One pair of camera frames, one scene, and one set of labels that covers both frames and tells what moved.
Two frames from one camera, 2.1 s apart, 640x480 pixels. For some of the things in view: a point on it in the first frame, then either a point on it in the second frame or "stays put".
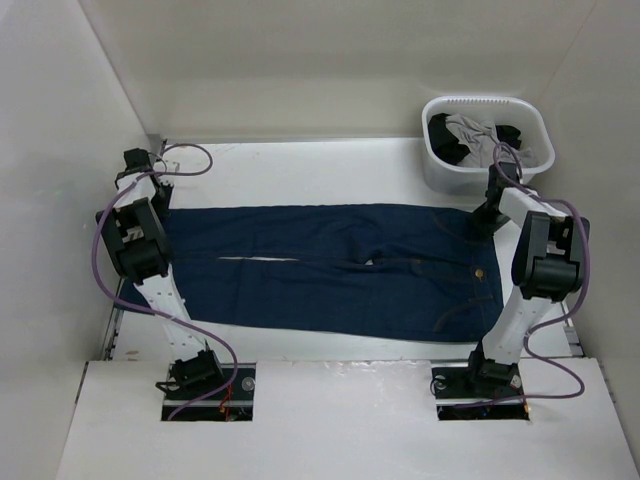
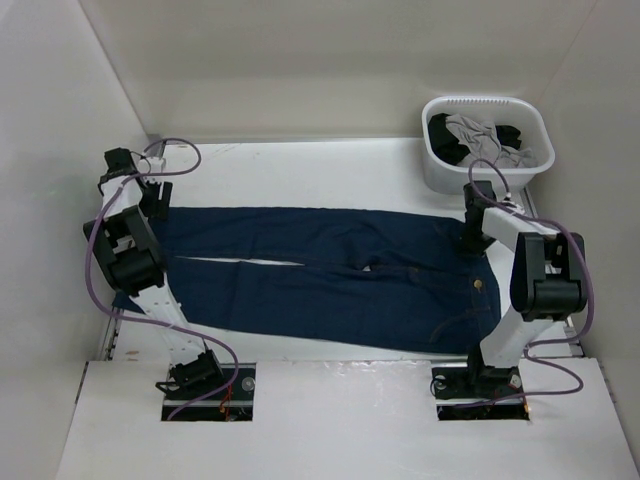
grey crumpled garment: [481, 138] stays put
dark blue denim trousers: [392, 271] stays put
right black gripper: [483, 228] → [474, 247]
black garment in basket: [446, 146] stays put
